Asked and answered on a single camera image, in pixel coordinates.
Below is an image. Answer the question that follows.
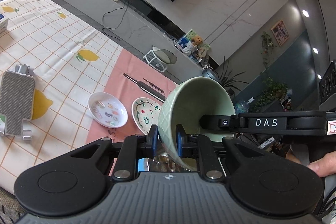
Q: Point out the green ceramic bowl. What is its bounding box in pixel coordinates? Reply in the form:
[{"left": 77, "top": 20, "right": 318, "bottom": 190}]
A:
[{"left": 158, "top": 77, "right": 235, "bottom": 172}]

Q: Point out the white sticker pattern dish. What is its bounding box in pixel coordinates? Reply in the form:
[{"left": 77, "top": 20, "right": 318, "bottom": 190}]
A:
[{"left": 88, "top": 92, "right": 128, "bottom": 128}]

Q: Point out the right hand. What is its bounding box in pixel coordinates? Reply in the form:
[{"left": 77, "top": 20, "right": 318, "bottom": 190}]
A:
[{"left": 307, "top": 151, "right": 336, "bottom": 177}]

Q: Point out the white plate green vine pattern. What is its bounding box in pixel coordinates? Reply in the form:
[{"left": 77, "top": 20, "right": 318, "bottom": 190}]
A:
[{"left": 131, "top": 97, "right": 161, "bottom": 135}]

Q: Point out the potted green plant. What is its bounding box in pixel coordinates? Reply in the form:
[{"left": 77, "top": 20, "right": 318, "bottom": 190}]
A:
[{"left": 252, "top": 77, "right": 288, "bottom": 112}]

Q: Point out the blue water bottle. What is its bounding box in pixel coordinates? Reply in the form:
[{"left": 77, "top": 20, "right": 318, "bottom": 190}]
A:
[{"left": 235, "top": 97, "right": 255, "bottom": 114}]

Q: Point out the grey trash bin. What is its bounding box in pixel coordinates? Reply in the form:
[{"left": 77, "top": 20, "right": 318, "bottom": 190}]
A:
[{"left": 202, "top": 68, "right": 220, "bottom": 83}]

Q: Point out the grey round stool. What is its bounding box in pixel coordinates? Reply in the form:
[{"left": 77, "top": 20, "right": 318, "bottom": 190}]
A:
[{"left": 143, "top": 46, "right": 177, "bottom": 73}]

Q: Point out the teddy bear toy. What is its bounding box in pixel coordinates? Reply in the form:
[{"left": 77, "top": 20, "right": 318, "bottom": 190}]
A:
[{"left": 191, "top": 35, "right": 203, "bottom": 48}]

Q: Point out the checked lemon tablecloth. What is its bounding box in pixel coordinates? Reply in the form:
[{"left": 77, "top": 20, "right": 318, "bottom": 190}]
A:
[{"left": 1, "top": 0, "right": 175, "bottom": 192}]

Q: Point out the grey phone stand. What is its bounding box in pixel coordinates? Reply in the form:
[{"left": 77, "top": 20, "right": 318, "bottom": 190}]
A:
[{"left": 1, "top": 64, "right": 36, "bottom": 140}]

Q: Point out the framed wall picture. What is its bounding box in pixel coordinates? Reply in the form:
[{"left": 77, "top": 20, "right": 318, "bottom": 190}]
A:
[{"left": 271, "top": 20, "right": 289, "bottom": 47}]

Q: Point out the black power cable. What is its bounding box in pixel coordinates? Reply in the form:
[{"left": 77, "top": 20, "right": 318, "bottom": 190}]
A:
[{"left": 101, "top": 0, "right": 132, "bottom": 42}]

